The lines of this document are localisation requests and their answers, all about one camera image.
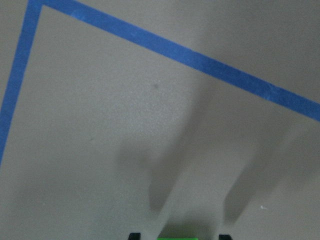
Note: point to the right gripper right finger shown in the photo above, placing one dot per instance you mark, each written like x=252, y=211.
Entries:
x=225, y=237

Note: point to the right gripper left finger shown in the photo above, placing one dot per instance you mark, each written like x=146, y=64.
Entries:
x=134, y=236

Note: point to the green cube block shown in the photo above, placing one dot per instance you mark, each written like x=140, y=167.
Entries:
x=177, y=238

